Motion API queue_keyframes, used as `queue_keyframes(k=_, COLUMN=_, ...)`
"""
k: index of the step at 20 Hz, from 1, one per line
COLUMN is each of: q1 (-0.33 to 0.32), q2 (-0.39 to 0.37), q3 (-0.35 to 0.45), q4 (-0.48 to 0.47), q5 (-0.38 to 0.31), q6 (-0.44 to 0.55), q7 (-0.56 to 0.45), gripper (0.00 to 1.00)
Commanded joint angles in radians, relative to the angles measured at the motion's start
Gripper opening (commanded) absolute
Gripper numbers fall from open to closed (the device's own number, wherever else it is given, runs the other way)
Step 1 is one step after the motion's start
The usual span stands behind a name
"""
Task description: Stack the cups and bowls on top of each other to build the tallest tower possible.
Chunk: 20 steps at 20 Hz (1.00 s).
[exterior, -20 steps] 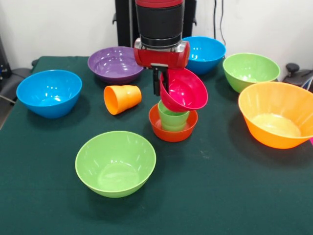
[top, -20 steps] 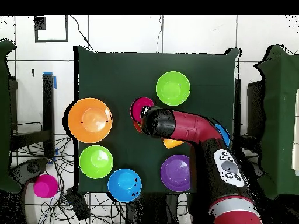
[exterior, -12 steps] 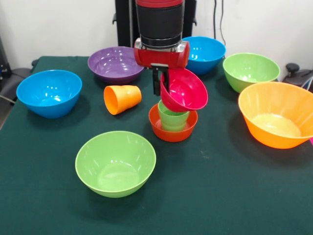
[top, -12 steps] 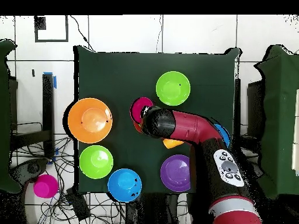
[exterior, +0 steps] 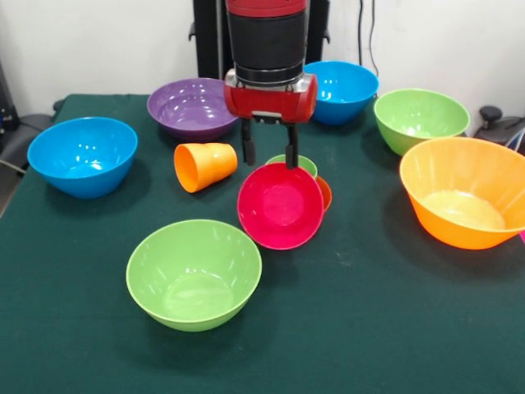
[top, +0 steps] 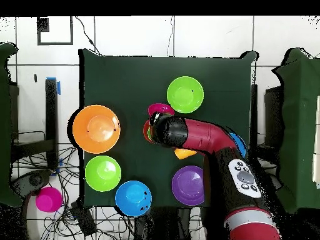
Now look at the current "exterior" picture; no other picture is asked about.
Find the purple plastic bowl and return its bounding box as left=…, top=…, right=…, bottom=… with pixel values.
left=146, top=77, right=240, bottom=143

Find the blue plastic bowl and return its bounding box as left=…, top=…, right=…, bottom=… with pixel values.
left=26, top=117, right=139, bottom=200
left=304, top=60, right=380, bottom=126

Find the green plastic bowl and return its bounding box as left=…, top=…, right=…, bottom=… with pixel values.
left=126, top=219, right=263, bottom=332
left=373, top=88, right=471, bottom=157

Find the green plastic cup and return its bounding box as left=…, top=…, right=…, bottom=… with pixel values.
left=265, top=153, right=319, bottom=180

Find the large orange plastic bowl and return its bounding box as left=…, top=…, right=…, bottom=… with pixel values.
left=399, top=136, right=525, bottom=250

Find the dark grey chair base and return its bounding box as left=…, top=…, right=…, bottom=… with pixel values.
left=473, top=105, right=525, bottom=155
left=0, top=112, right=54, bottom=173

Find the pink plastic bowl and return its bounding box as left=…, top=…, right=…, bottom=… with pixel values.
left=236, top=162, right=326, bottom=250

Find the black wall cable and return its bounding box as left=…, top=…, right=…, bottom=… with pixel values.
left=368, top=0, right=381, bottom=79
left=357, top=0, right=367, bottom=66

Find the red-orange plastic bowl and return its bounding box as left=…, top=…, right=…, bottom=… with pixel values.
left=315, top=175, right=334, bottom=211

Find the orange plastic cup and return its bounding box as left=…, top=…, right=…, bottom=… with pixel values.
left=173, top=142, right=239, bottom=194

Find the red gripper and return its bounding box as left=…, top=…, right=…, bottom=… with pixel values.
left=222, top=68, right=319, bottom=170

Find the dark green table cloth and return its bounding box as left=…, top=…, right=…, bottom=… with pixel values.
left=0, top=94, right=525, bottom=394

